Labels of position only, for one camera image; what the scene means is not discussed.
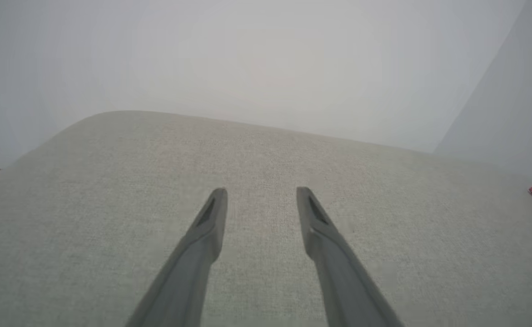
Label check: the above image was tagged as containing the grey fabric sofa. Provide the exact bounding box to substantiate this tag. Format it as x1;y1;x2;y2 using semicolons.
0;110;532;327

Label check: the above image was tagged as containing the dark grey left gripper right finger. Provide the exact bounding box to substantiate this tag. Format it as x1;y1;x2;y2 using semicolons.
296;186;406;327

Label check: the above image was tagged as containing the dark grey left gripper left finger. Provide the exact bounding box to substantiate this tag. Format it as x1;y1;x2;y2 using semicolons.
126;187;228;327

